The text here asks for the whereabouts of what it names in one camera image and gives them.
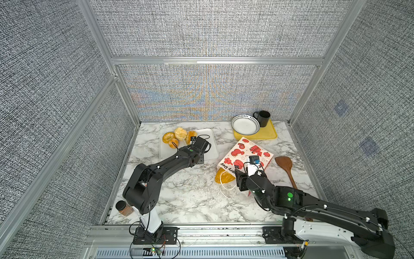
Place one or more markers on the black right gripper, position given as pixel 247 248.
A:
pixel 243 182

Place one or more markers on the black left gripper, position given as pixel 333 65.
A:
pixel 201 158

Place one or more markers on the ridged yellow pastry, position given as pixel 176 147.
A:
pixel 190 136

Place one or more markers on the pale knotted bun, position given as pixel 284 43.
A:
pixel 180 133

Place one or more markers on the white and red paper bag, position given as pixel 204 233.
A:
pixel 238 156

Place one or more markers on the large orange oval bread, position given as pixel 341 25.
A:
pixel 222 176

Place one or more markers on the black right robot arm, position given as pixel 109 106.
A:
pixel 368 229

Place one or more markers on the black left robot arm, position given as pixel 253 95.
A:
pixel 144 186

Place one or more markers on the small orange round bun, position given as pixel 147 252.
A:
pixel 173 143

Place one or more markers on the wooden spatula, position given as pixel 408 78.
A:
pixel 286 164

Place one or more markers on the yellow cutting board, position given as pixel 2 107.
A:
pixel 265 133

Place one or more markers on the black rimmed white bowl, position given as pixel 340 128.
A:
pixel 245 124

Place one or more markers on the black mug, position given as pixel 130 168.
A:
pixel 262 117

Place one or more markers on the brown spice jar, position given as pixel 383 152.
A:
pixel 123 208

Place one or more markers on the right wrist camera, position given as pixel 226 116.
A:
pixel 253 165

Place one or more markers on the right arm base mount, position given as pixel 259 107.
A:
pixel 274 235

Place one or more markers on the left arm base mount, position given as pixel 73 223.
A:
pixel 164 235

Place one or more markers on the aluminium front rail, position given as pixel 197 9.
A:
pixel 193 241

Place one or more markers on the aluminium cage frame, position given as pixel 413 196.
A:
pixel 56 70

